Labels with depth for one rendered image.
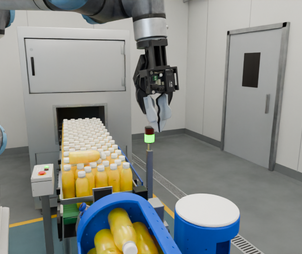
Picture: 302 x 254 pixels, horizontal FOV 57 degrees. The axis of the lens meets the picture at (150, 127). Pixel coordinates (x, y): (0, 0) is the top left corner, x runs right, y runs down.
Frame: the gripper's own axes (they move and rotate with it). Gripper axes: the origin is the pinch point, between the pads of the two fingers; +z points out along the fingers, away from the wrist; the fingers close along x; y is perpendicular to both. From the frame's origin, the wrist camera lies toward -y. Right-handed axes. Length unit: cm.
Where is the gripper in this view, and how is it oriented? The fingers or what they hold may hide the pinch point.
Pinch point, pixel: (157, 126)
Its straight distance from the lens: 68.9
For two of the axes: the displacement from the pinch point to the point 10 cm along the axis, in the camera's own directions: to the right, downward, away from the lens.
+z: 1.1, 9.8, 1.7
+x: 9.4, -1.5, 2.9
